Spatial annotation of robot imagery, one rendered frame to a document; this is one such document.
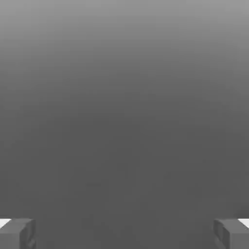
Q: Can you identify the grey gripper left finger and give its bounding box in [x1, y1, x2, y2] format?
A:
[0, 218, 37, 249]

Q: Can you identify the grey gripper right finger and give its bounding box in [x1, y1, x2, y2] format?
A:
[213, 218, 249, 249]

